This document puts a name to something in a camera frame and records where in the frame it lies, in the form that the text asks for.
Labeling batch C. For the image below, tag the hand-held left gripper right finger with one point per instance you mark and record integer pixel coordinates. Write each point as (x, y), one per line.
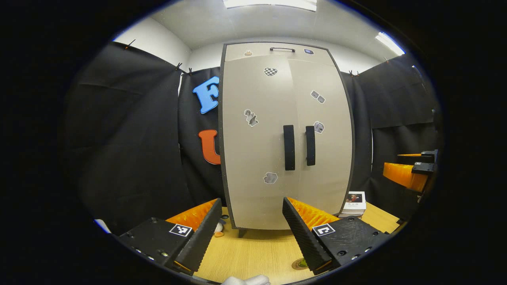
(303, 233)

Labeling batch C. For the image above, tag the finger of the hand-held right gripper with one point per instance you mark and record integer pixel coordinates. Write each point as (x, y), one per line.
(429, 155)
(423, 168)

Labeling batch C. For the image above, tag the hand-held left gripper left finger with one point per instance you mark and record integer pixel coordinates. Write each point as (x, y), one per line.
(200, 233)

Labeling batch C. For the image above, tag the round brown coaster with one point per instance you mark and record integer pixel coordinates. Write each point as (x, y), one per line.
(296, 265)

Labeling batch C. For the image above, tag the white cabinet door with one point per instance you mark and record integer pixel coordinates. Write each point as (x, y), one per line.
(332, 150)
(253, 150)

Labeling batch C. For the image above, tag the white and grey cabinet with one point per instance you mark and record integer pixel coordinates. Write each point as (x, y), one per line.
(285, 49)

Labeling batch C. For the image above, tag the white cabinet drawer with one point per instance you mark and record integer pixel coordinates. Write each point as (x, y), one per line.
(277, 53)

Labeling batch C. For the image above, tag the small white orange toy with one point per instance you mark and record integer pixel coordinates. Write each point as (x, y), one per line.
(219, 228)

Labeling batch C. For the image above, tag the white book with portrait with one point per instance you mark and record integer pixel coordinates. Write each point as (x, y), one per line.
(354, 202)

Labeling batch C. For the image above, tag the black backdrop cloth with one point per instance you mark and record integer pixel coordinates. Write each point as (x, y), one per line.
(130, 150)

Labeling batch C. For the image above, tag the rectangular ceiling light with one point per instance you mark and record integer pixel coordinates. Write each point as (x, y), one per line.
(390, 43)
(273, 4)

